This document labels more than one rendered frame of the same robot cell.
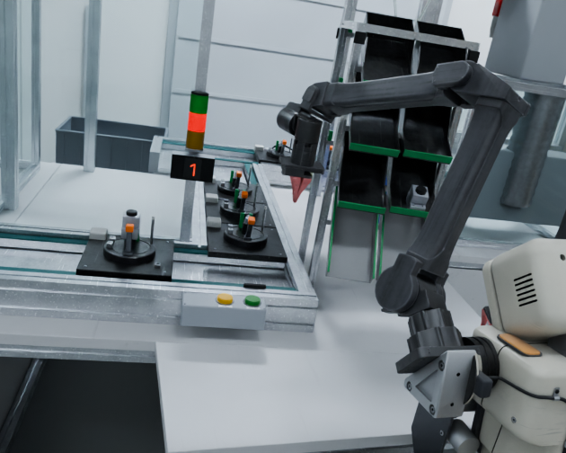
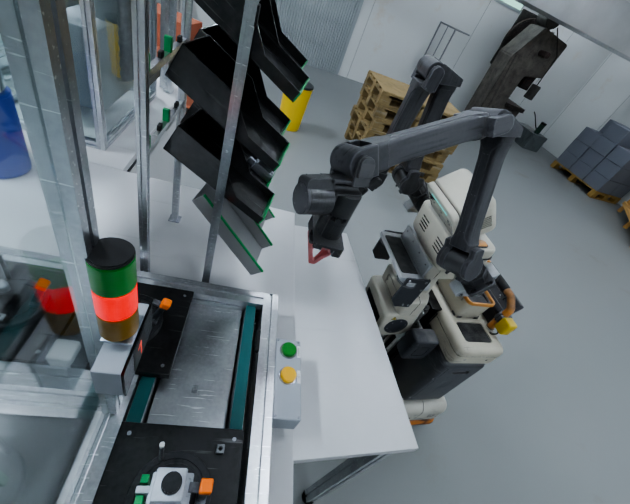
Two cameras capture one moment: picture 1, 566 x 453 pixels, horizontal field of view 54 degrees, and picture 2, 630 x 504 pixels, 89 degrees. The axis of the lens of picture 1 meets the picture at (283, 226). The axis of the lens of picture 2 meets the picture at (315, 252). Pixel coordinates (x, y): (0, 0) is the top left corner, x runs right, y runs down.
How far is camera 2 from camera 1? 147 cm
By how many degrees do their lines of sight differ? 82
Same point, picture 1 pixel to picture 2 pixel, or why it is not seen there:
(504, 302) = not seen: hidden behind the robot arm
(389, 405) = (348, 299)
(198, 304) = (297, 402)
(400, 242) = not seen: hidden behind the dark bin
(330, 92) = (384, 157)
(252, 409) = (368, 383)
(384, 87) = (437, 139)
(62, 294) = not seen: outside the picture
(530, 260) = (492, 210)
